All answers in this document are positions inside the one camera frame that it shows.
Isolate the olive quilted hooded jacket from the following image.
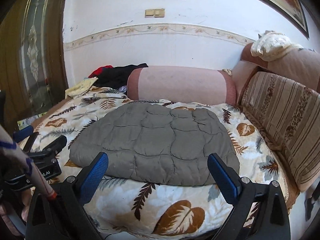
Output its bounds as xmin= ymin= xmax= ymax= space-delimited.
xmin=69 ymin=102 xmax=240 ymax=186

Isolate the patterned sleeve forearm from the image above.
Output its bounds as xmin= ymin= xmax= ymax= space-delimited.
xmin=1 ymin=126 xmax=57 ymax=200

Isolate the person's left hand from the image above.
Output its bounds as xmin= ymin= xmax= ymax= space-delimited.
xmin=1 ymin=189 xmax=32 ymax=239

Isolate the leaf-patterned bed blanket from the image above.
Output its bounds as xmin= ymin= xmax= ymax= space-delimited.
xmin=32 ymin=88 xmax=289 ymax=239

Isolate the yellow floral cloth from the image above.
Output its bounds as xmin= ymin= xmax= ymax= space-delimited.
xmin=65 ymin=77 xmax=98 ymax=98

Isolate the wooden stained-glass door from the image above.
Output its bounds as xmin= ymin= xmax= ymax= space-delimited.
xmin=1 ymin=0 xmax=67 ymax=133

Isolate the red garment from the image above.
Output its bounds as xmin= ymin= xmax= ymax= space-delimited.
xmin=88 ymin=65 xmax=113 ymax=78

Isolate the black garment pile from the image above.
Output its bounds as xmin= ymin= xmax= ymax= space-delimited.
xmin=93 ymin=63 xmax=148 ymax=89

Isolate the striped floral cushion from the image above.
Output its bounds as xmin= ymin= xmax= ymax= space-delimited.
xmin=241 ymin=72 xmax=319 ymax=191

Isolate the pink cylindrical bolster pillow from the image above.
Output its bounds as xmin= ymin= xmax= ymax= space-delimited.
xmin=127 ymin=66 xmax=236 ymax=105

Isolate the pink brown headboard cushion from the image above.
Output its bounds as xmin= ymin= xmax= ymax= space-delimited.
xmin=232 ymin=43 xmax=319 ymax=104

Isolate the cream cloth on headboard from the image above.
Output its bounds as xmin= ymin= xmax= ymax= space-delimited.
xmin=250 ymin=30 xmax=304 ymax=62

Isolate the gold wall switch plate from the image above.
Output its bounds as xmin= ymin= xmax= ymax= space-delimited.
xmin=145 ymin=8 xmax=165 ymax=18

